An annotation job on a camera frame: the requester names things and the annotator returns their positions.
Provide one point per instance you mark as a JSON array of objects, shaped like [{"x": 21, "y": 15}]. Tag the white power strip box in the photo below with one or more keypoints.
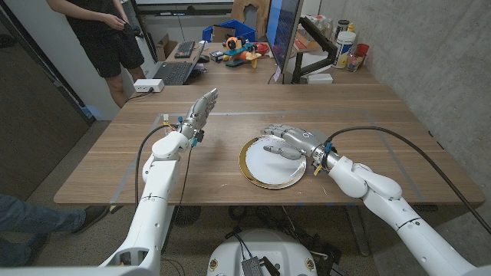
[{"x": 149, "y": 85}]

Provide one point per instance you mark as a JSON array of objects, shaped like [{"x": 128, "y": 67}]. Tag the white gold-rimmed paper plate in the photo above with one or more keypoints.
[{"x": 268, "y": 168}]

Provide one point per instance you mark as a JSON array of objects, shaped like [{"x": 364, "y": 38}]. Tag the black laptop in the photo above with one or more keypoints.
[{"x": 174, "y": 73}]

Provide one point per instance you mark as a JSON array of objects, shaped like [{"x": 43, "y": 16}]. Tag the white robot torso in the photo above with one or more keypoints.
[{"x": 264, "y": 245}]

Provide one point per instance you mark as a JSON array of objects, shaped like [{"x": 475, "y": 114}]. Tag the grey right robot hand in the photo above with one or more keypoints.
[{"x": 307, "y": 142}]

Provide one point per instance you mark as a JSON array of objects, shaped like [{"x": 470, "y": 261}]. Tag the small black box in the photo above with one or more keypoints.
[{"x": 216, "y": 56}]

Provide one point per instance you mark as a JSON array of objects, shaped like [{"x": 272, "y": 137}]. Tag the black round fan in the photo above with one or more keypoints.
[{"x": 186, "y": 215}]

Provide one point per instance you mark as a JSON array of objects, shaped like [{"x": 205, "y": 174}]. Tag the red cup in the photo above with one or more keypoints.
[{"x": 361, "y": 50}]

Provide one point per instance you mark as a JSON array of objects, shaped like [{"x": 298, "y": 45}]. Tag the black computer mouse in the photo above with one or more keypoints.
[{"x": 203, "y": 58}]

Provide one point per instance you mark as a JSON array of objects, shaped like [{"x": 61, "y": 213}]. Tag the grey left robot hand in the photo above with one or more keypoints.
[{"x": 199, "y": 115}]

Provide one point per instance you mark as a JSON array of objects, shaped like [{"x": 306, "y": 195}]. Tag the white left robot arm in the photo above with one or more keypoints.
[{"x": 155, "y": 207}]

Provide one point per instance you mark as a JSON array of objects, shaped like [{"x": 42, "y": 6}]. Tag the cardboard box in bin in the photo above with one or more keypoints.
[{"x": 223, "y": 33}]

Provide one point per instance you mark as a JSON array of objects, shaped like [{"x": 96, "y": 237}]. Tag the clear glass jar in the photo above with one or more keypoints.
[{"x": 353, "y": 63}]

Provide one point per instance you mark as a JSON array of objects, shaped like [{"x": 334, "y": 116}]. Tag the white flat box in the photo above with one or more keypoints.
[{"x": 319, "y": 78}]

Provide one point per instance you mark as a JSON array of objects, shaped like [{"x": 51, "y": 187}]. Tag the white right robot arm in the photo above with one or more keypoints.
[{"x": 403, "y": 214}]

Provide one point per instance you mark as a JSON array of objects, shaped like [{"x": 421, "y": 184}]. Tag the grey device on torso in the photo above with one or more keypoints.
[{"x": 252, "y": 267}]

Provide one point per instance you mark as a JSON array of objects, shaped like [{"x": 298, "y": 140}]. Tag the flat computer monitor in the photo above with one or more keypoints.
[{"x": 284, "y": 30}]

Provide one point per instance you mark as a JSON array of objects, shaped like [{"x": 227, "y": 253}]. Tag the yellow bottle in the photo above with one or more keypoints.
[{"x": 351, "y": 27}]

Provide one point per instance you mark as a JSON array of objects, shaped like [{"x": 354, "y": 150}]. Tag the small open cardboard box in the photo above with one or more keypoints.
[{"x": 165, "y": 48}]

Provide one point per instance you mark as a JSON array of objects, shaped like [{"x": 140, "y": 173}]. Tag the seated person in jeans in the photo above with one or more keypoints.
[{"x": 38, "y": 218}]

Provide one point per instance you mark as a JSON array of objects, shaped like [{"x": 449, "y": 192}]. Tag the colourful toy airplane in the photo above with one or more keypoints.
[{"x": 241, "y": 51}]

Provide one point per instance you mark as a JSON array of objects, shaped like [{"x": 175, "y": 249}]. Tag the red bowl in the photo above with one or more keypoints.
[{"x": 262, "y": 48}]

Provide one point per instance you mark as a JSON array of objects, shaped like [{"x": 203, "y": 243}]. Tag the black keyboard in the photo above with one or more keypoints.
[{"x": 185, "y": 50}]

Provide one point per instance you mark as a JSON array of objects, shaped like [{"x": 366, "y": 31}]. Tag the white labelled canister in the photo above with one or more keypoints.
[{"x": 343, "y": 50}]

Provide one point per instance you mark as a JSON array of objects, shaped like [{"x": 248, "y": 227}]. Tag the standing person in black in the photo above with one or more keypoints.
[{"x": 103, "y": 38}]

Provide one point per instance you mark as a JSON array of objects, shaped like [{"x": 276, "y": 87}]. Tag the whiteboard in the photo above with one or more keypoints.
[{"x": 184, "y": 1}]

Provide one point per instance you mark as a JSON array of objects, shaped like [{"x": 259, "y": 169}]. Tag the blue plastic bin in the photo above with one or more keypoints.
[{"x": 243, "y": 28}]

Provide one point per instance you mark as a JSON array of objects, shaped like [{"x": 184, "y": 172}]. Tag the dark bottle with black lid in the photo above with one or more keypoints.
[{"x": 342, "y": 27}]

